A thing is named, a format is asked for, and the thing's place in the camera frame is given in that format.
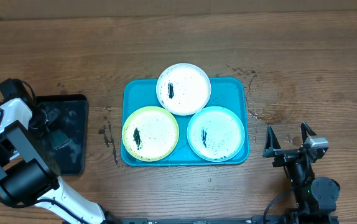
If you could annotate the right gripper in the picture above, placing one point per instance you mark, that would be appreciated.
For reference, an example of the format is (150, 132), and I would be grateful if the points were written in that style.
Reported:
(289, 153)

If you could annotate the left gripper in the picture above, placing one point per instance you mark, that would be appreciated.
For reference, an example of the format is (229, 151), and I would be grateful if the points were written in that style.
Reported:
(46, 126)

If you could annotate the green scrubbing sponge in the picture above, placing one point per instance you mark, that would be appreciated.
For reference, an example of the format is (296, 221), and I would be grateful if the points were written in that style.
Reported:
(59, 140)

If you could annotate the yellow-green plate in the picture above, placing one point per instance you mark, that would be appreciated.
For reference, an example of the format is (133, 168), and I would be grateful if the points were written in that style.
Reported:
(150, 133)

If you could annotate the white plate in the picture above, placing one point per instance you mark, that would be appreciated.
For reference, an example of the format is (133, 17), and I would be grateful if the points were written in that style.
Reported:
(183, 89)

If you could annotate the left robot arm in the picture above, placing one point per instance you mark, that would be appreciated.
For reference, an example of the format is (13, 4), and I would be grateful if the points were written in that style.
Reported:
(29, 175)

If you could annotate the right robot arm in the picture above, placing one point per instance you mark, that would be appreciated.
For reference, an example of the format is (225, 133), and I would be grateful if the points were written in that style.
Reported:
(315, 196)

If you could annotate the black water tray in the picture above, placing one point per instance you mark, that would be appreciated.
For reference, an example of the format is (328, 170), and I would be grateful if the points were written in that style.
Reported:
(73, 121)

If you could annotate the light blue plate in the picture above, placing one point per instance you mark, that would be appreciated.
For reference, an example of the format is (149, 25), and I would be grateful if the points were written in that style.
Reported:
(215, 134)

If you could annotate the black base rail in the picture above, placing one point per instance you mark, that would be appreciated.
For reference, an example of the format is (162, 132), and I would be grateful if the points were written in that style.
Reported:
(257, 219)

